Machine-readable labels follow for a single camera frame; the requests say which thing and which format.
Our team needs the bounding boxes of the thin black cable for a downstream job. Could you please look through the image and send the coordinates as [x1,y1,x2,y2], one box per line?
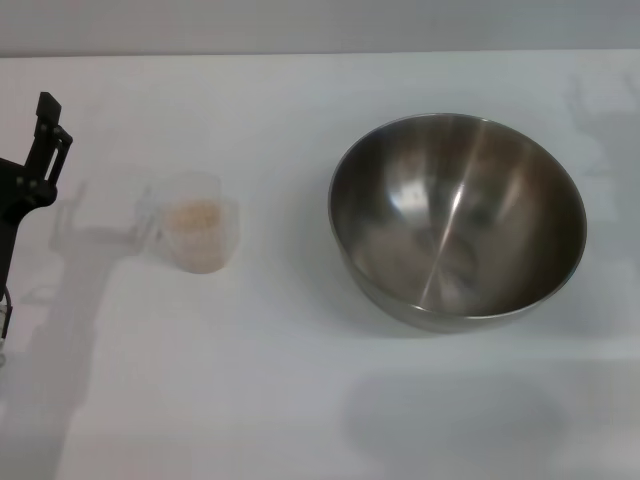
[0,285,14,344]

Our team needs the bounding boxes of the clear plastic measuring cup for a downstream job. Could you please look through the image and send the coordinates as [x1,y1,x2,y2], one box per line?
[134,171,241,275]

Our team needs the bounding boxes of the stainless steel mixing bowl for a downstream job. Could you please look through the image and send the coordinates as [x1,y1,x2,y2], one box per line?
[327,112,587,335]

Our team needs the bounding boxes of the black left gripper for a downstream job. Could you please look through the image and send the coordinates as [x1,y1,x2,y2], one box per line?
[0,92,75,301]

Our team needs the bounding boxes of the white rice grains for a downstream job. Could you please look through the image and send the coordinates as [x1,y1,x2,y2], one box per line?
[164,197,222,266]

